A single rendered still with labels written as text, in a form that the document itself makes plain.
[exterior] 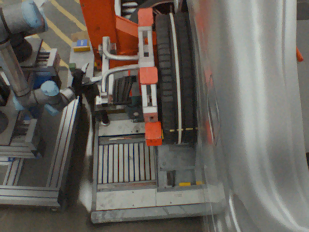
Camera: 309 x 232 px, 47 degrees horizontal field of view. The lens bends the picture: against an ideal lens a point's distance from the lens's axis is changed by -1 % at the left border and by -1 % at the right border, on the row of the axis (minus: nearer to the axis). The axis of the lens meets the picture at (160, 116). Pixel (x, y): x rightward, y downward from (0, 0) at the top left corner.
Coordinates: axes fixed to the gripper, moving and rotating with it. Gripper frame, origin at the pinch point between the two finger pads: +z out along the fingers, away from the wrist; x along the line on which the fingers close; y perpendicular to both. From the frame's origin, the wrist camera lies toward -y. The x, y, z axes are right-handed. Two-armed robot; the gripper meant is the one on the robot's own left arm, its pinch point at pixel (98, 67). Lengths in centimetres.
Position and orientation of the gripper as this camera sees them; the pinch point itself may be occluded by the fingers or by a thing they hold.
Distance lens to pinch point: 197.3
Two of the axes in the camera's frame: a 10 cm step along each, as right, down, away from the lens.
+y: 0.3, 5.5, 8.4
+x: 7.5, 5.4, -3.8
